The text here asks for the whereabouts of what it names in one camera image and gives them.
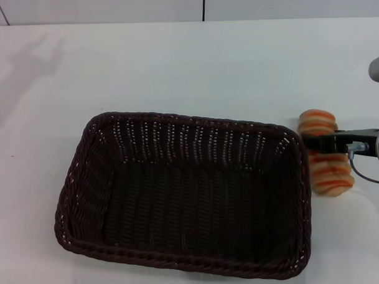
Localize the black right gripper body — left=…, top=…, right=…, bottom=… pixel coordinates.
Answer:
left=332, top=127, right=379, bottom=159

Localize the orange striped bread loaf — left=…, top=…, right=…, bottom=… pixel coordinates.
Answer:
left=296, top=107, right=357, bottom=199

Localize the dark brown woven basket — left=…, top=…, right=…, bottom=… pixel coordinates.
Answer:
left=50, top=104, right=316, bottom=284

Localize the right wrist connector cable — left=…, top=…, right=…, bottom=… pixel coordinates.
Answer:
left=346, top=141, right=379, bottom=186

